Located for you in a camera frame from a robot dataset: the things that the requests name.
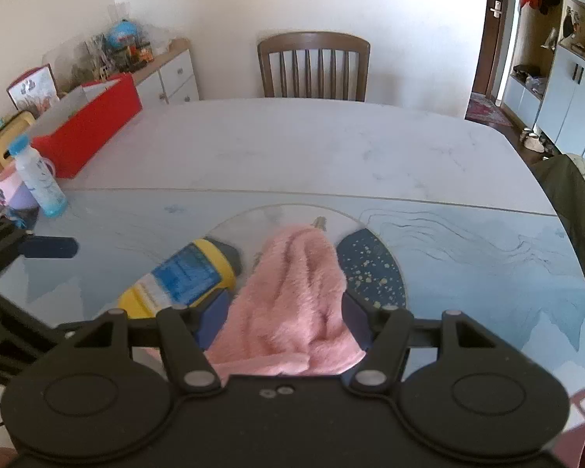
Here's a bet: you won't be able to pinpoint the red box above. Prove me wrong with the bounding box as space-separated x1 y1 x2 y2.
32 72 143 179

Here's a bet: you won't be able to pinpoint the olive upholstered chair back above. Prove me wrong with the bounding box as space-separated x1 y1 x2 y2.
531 153 585 332

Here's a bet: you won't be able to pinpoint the white sideboard with drawers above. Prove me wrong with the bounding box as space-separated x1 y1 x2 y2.
131 38 200 104

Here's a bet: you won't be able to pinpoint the brown wooden chair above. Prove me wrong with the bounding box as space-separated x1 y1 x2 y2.
257 32 371 103

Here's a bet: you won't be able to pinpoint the patterned red rug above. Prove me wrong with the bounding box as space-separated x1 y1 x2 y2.
465 92 512 128

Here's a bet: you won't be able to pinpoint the blue globe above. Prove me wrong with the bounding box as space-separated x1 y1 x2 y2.
108 18 140 50

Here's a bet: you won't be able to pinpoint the pair of light shoes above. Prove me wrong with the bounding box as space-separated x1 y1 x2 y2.
521 128 549 153

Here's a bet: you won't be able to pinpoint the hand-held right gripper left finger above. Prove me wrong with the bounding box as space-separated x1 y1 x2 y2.
80 289 235 393

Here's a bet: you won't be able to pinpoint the white cabinet with black handles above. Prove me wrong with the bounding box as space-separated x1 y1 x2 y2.
502 0 585 157

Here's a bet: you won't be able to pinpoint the pink and purple cup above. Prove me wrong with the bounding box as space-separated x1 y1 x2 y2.
0 158 57 213

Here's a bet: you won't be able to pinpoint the yellow and green stool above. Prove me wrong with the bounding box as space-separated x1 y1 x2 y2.
0 110 37 183

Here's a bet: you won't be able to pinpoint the pink fluffy cloth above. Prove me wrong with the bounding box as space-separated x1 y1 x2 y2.
206 224 366 377

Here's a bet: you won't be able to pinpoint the brown wooden door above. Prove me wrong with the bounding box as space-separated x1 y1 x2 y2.
473 0 512 103

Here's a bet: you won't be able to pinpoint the yellow jar with blue label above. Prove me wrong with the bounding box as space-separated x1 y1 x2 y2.
117 238 243 320

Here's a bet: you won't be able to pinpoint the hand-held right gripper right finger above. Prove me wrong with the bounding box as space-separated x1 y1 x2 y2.
340 291 488 393

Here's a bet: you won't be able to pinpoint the dark jars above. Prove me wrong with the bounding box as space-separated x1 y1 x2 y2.
127 41 154 64

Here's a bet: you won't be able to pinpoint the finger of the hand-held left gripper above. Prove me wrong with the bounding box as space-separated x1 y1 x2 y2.
0 285 85 386
0 218 79 278

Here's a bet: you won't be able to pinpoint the white bottle with blue cap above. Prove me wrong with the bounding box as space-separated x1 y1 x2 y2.
8 133 69 218

